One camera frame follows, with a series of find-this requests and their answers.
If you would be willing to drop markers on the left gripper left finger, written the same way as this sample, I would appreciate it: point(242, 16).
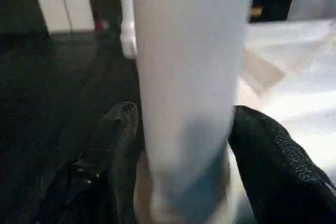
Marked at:
point(110, 176)

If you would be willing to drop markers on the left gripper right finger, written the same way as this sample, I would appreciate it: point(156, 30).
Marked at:
point(283, 176)

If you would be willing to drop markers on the white plastic table top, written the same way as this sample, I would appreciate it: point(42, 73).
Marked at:
point(302, 77)

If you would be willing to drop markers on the white table leg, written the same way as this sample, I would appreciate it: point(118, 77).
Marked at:
point(128, 11)
point(189, 64)

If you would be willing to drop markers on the red packet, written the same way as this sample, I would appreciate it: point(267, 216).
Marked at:
point(99, 25)

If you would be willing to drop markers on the small gold label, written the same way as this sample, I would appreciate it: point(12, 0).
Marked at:
point(256, 12)

